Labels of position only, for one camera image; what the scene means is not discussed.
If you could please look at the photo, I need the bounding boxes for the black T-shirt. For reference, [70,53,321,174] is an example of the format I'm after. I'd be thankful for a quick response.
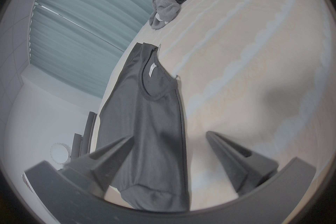
[97,43,190,212]

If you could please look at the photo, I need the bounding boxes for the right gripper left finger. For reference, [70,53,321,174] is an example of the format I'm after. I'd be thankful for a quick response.
[61,135,136,199]

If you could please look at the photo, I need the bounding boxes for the bed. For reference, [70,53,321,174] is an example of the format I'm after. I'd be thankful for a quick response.
[89,0,334,212]

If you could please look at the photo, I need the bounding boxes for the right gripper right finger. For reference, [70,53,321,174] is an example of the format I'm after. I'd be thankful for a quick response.
[206,131,279,196]

